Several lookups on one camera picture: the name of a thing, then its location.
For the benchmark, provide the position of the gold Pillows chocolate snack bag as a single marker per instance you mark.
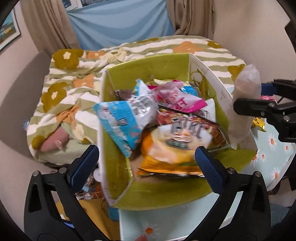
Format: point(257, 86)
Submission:
point(259, 124)

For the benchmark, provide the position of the daisy print tablecloth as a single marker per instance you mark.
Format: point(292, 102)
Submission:
point(272, 160)

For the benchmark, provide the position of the blue white snack bag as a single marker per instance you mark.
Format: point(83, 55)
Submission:
point(124, 120)

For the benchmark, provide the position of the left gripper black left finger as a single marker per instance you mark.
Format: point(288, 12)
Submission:
point(52, 211)

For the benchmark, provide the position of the pink pillow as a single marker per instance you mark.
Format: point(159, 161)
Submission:
point(55, 141)

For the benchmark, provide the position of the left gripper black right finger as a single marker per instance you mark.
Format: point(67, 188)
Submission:
point(242, 210)

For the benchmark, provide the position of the pink striped barcode snack bag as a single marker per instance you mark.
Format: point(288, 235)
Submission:
point(268, 98)

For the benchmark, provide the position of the orange noodle snack bag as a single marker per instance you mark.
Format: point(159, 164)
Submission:
point(169, 148)

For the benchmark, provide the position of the framed houses picture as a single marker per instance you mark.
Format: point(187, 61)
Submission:
point(9, 30)

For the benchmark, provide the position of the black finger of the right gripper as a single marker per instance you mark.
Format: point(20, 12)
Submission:
point(280, 87)
point(251, 107)

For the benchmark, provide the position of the beige curtain right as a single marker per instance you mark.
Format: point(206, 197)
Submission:
point(192, 17)

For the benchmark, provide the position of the translucent white snack bag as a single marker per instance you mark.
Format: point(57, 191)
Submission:
point(247, 88)

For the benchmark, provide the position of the green cardboard storage box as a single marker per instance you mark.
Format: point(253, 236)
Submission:
point(121, 186)

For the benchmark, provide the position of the beige curtain left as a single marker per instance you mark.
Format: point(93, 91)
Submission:
point(49, 25)

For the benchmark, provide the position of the light blue window cloth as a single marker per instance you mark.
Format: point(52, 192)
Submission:
point(112, 23)

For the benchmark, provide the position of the beige curtain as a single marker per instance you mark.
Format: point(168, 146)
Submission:
point(49, 25)
point(192, 17)

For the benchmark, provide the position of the floral striped green duvet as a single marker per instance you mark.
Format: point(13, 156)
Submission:
point(73, 87)

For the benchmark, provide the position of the pink strawberry snack bag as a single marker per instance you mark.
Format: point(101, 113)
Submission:
point(171, 95)

